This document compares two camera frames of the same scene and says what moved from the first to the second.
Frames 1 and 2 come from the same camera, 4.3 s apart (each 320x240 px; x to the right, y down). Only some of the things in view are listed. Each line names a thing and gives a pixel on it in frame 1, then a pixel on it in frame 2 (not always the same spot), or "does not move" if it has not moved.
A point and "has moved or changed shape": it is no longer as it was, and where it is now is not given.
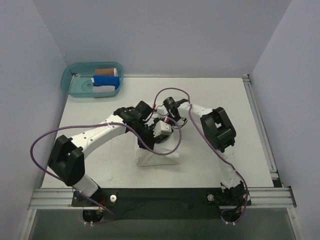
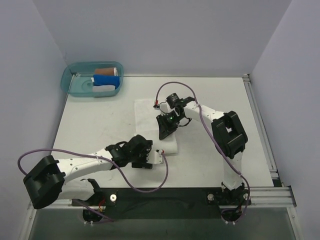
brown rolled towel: x=106 y=71 does not move
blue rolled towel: x=107 y=80 does not move
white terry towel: x=145 y=158 has moved or changed shape
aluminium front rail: x=262 y=197 does not move
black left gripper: x=148 y=137 → x=142 y=165
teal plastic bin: x=92 y=79 does not move
